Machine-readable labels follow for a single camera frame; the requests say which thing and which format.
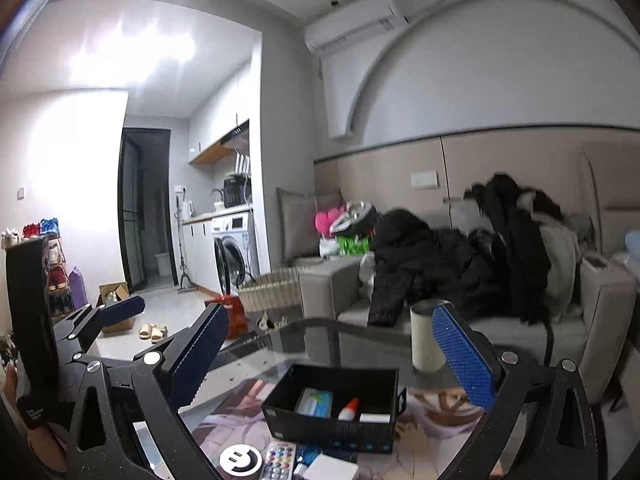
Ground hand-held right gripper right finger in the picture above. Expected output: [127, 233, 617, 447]
[431, 301, 602, 480]

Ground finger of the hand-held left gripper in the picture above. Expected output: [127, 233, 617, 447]
[51, 295, 147, 361]

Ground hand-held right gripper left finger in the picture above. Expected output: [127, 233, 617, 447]
[66, 302, 232, 480]

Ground green white tissue pack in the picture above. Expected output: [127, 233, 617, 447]
[294, 388, 334, 417]

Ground black storage box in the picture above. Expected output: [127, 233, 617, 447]
[261, 363, 407, 456]

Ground person's left hand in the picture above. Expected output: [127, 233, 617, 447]
[4, 364, 69, 476]

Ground cardboard box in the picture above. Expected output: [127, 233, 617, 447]
[97, 282, 137, 334]

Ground shoe rack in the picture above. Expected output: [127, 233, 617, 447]
[0, 220, 69, 319]

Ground cream tumbler cup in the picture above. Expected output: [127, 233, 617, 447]
[409, 299, 447, 374]

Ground purple yoga mat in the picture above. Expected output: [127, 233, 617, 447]
[67, 266, 89, 312]

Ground red gift bag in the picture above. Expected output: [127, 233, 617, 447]
[205, 295, 249, 340]

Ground printed table mat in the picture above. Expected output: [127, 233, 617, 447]
[189, 374, 503, 480]

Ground mop with stand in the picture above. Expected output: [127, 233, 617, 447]
[172, 194, 199, 294]

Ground white kitchen counter cabinet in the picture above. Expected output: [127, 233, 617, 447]
[182, 214, 217, 291]

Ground wicker laundry basket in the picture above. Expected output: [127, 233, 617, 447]
[237, 267, 306, 332]

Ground dark glass door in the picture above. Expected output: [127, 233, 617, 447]
[118, 128, 172, 294]

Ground black puffer jacket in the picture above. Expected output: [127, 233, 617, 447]
[367, 209, 502, 327]

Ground round white black disc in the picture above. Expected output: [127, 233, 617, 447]
[219, 443, 264, 476]

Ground white washing machine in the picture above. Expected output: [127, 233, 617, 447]
[212, 212, 259, 294]

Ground white remote with coloured buttons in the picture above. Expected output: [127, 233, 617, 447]
[259, 441, 297, 480]

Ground black coat pile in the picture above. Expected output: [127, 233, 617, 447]
[464, 173, 567, 327]

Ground grey garment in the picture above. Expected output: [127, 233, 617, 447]
[539, 219, 584, 312]

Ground grey sofa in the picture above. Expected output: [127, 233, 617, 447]
[276, 187, 637, 407]

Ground blue crinkled packet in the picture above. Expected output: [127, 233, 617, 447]
[294, 449, 324, 479]

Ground green cloth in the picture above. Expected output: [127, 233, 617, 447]
[337, 234, 372, 257]

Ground black kitchen appliance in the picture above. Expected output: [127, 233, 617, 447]
[223, 174, 251, 209]

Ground white square box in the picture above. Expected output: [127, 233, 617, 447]
[304, 454, 359, 480]

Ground grey cushion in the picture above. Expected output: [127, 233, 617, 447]
[276, 187, 344, 262]

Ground black white helmet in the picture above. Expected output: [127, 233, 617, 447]
[329, 200, 377, 237]

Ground pink plush toy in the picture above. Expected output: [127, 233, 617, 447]
[314, 207, 347, 237]

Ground beige bed headboard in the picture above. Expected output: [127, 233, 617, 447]
[581, 141, 640, 262]

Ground white air conditioner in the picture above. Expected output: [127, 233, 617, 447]
[304, 0, 409, 57]

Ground white wall cabinets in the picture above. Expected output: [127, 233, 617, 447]
[188, 104, 250, 165]

